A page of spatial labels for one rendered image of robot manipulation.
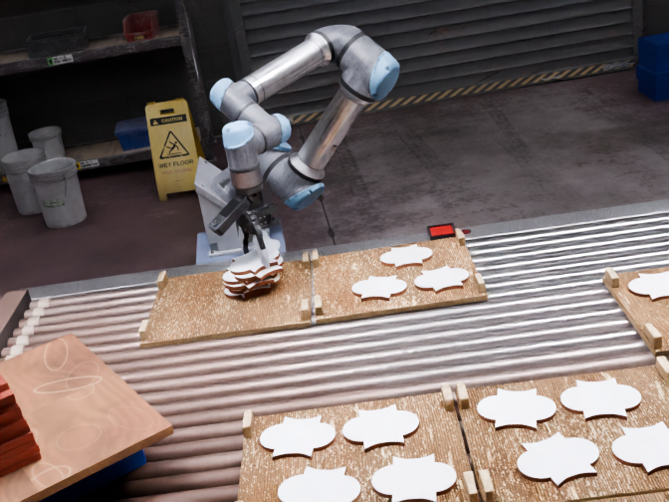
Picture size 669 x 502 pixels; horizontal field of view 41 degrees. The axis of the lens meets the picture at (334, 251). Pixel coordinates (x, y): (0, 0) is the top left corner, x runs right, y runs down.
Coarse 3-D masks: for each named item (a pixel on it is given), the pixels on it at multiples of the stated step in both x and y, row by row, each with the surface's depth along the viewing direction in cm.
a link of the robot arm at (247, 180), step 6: (258, 168) 216; (234, 174) 215; (240, 174) 214; (246, 174) 214; (252, 174) 215; (258, 174) 216; (234, 180) 216; (240, 180) 215; (246, 180) 215; (252, 180) 215; (258, 180) 216; (234, 186) 217; (240, 186) 216; (246, 186) 215; (252, 186) 216
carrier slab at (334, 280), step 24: (432, 240) 242; (456, 240) 240; (336, 264) 237; (360, 264) 235; (432, 264) 229; (456, 264) 227; (336, 288) 224; (408, 288) 219; (336, 312) 213; (360, 312) 211; (384, 312) 211
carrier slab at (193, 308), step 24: (288, 264) 241; (168, 288) 238; (192, 288) 236; (216, 288) 234; (288, 288) 228; (168, 312) 225; (192, 312) 223; (216, 312) 221; (240, 312) 220; (264, 312) 218; (288, 312) 216; (168, 336) 214; (192, 336) 212; (216, 336) 212
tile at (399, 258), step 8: (392, 248) 238; (400, 248) 238; (408, 248) 237; (416, 248) 236; (424, 248) 236; (384, 256) 235; (392, 256) 234; (400, 256) 233; (408, 256) 233; (416, 256) 232; (424, 256) 231; (432, 256) 233; (384, 264) 232; (392, 264) 231; (400, 264) 229; (408, 264) 229; (416, 264) 229
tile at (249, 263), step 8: (240, 256) 230; (248, 256) 229; (256, 256) 228; (272, 256) 226; (232, 264) 226; (240, 264) 225; (248, 264) 225; (256, 264) 224; (272, 264) 224; (232, 272) 223; (240, 272) 222; (248, 272) 222; (256, 272) 221
